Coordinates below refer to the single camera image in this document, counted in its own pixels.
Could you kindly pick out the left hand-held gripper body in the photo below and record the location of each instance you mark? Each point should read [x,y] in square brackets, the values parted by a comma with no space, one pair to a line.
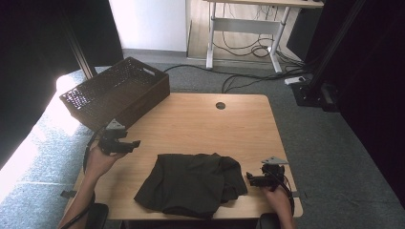
[110,143]

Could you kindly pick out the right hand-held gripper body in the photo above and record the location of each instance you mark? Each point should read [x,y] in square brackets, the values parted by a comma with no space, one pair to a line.
[273,178]

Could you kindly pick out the brown woven basket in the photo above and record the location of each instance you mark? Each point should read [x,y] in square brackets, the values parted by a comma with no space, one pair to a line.
[105,101]

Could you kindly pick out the dark garment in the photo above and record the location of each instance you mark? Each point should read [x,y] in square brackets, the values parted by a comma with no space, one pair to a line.
[191,184]

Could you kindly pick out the person's left hand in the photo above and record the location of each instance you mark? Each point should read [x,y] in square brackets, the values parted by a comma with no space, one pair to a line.
[100,162]

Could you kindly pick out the person's right hand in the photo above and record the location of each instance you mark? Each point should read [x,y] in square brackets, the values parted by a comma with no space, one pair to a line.
[278,200]

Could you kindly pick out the grey tape strip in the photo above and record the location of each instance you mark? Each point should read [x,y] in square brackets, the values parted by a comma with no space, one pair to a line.
[68,194]
[296,194]

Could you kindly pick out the black chair armrest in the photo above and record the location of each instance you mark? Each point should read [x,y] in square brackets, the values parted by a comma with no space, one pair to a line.
[267,222]
[99,216]

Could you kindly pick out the black metal stand with base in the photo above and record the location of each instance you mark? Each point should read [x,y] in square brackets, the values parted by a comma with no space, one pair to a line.
[79,54]

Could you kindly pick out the white power strip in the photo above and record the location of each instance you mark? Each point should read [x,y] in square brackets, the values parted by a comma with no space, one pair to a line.
[294,80]

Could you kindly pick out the black curtain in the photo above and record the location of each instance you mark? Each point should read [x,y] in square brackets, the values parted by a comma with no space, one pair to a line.
[38,63]
[375,79]

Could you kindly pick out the tall black metal stand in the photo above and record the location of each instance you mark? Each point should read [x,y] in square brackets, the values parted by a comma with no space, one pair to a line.
[321,63]

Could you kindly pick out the white-legged desk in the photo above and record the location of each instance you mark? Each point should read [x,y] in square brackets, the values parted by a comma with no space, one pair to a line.
[245,25]

